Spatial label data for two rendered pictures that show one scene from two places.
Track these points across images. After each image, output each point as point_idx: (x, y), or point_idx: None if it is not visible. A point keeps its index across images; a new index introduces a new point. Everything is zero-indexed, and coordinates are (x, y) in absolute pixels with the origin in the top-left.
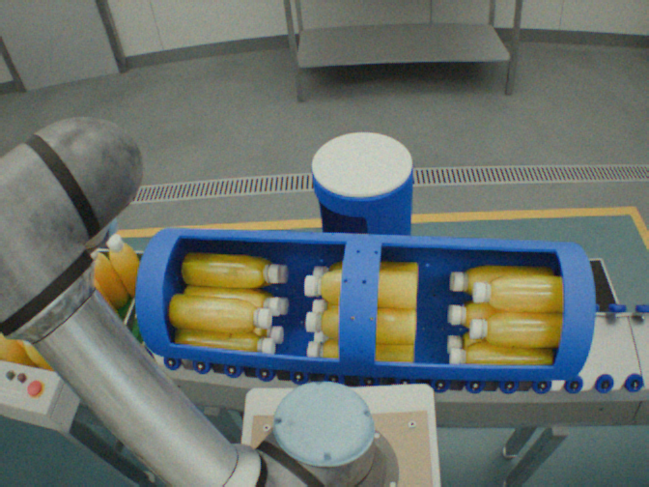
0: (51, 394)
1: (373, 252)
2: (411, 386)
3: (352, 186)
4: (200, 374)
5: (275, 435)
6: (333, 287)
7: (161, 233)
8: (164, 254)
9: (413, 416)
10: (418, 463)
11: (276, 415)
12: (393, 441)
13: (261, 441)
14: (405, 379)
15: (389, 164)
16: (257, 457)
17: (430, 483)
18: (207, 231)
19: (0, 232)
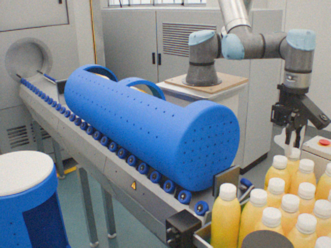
0: (312, 139)
1: (125, 79)
2: (159, 85)
3: (42, 162)
4: None
5: (214, 33)
6: (146, 92)
7: (193, 112)
8: (201, 101)
9: (168, 80)
10: (180, 77)
11: (210, 32)
12: (180, 80)
13: (215, 89)
14: None
15: (9, 159)
16: (222, 28)
17: (182, 75)
18: (167, 108)
19: None
